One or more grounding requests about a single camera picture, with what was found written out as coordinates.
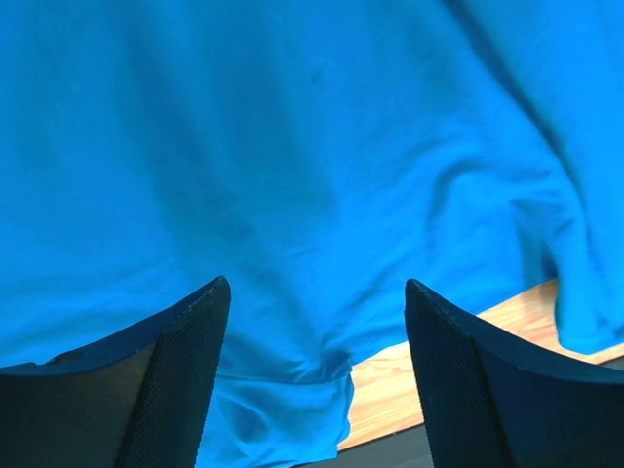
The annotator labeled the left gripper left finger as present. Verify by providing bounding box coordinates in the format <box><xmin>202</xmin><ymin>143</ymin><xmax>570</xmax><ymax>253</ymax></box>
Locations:
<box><xmin>1</xmin><ymin>277</ymin><xmax>231</xmax><ymax>468</ymax></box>

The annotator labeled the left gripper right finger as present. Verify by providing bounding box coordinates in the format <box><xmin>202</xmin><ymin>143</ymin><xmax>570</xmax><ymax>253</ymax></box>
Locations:
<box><xmin>405</xmin><ymin>280</ymin><xmax>623</xmax><ymax>468</ymax></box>

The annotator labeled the blue t-shirt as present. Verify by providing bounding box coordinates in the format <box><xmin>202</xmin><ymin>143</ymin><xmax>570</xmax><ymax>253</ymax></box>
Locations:
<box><xmin>1</xmin><ymin>1</ymin><xmax>623</xmax><ymax>467</ymax></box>

